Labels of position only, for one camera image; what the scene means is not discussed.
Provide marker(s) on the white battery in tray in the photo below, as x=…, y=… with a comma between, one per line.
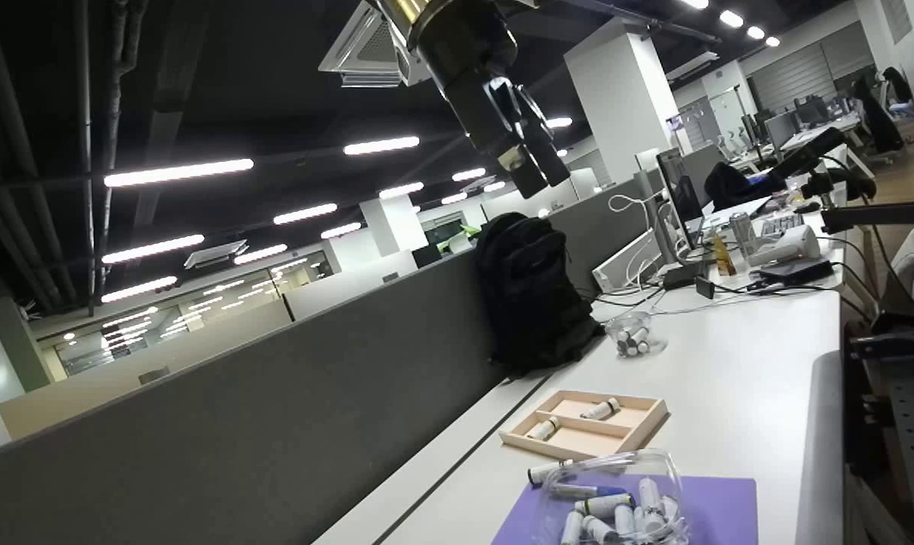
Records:
x=542, y=432
x=599, y=411

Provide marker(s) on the grey desk partition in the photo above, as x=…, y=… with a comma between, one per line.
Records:
x=266, y=444

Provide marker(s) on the black backpack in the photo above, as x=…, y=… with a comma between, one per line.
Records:
x=529, y=302

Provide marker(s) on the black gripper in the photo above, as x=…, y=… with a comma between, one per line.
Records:
x=507, y=131

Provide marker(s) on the clear plastic container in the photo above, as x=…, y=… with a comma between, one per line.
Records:
x=644, y=513

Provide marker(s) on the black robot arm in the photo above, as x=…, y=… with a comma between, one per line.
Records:
x=467, y=52

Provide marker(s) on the wooden divided tray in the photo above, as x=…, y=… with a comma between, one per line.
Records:
x=577, y=436

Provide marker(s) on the computer monitor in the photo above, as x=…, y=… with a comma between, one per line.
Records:
x=682, y=193

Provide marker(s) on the crumpled clear plastic wrap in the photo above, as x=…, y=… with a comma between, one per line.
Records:
x=633, y=333

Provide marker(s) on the purple mat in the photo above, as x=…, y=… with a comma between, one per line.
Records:
x=719, y=511

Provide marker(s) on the white battery beside tray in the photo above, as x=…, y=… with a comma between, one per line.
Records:
x=550, y=472

